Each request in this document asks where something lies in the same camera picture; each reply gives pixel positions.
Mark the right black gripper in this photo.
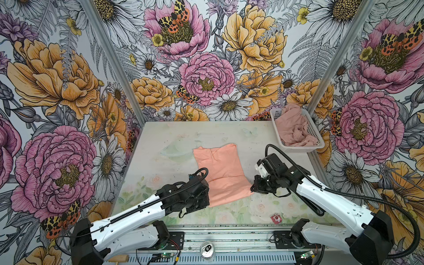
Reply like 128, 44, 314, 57
250, 170, 281, 193

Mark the peach graphic t-shirt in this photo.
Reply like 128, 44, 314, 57
193, 144, 253, 208

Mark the dusty pink garment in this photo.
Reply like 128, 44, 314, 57
275, 103, 318, 147

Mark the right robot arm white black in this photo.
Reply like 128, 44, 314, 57
251, 153, 394, 265

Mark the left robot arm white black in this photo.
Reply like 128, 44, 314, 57
70, 168, 209, 265

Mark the small red white card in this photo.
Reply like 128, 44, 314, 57
271, 213, 282, 224

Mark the silver drink can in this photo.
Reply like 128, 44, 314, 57
199, 241, 215, 262

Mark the left green circuit board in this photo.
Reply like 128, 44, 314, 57
152, 253, 178, 259

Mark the green circuit board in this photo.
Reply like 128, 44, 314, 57
152, 253, 178, 259
300, 250, 315, 259

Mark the right green circuit board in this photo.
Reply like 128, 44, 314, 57
300, 250, 315, 259

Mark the wooden block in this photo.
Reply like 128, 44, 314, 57
108, 255, 129, 265

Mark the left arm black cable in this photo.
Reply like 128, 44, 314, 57
54, 167, 209, 257

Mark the aluminium frame rail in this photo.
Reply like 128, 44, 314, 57
168, 225, 291, 254

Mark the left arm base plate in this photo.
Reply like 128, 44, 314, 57
158, 231, 185, 251

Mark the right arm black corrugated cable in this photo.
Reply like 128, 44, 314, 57
264, 144, 421, 259

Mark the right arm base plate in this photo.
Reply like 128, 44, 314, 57
269, 230, 322, 249

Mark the white slotted cable duct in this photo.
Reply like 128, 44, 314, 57
125, 252, 297, 265

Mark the right aluminium corner post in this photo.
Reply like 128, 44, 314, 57
306, 0, 377, 114

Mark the aluminium corner post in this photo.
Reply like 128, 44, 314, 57
306, 0, 377, 114
81, 1, 146, 128

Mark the left aluminium corner post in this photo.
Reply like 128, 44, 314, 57
81, 1, 146, 128

